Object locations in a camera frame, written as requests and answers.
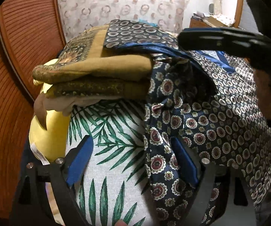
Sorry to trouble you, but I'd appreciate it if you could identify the navy medallion patterned silk garment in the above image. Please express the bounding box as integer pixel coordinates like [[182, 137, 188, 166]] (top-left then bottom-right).
[[104, 19, 271, 225]]

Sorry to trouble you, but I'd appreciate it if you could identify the person's right hand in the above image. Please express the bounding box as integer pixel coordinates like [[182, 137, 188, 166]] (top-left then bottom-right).
[[253, 69, 271, 120]]

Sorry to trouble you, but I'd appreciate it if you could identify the long wooden sideboard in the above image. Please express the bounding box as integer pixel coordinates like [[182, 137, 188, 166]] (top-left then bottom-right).
[[189, 14, 235, 27]]

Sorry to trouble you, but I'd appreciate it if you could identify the yellow garment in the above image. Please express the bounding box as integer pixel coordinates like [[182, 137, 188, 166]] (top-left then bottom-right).
[[29, 81, 70, 161]]

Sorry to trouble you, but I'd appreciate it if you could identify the palm leaf print cloth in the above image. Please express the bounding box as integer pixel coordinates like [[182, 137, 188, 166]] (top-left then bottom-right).
[[66, 99, 157, 225]]

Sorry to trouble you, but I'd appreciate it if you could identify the cardboard box with blue cloth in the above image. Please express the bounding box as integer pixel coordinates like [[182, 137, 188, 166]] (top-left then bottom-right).
[[139, 19, 159, 28]]

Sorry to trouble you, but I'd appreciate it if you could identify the folded tan patterned cloth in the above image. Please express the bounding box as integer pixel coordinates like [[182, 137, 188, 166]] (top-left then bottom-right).
[[32, 25, 152, 99]]

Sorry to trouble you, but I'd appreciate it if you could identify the wooden louvered wardrobe door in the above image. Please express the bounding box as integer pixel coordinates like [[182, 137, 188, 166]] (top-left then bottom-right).
[[0, 0, 65, 218]]

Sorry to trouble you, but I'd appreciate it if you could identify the circle patterned sheer curtain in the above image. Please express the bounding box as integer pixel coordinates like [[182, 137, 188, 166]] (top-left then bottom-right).
[[58, 0, 189, 40]]

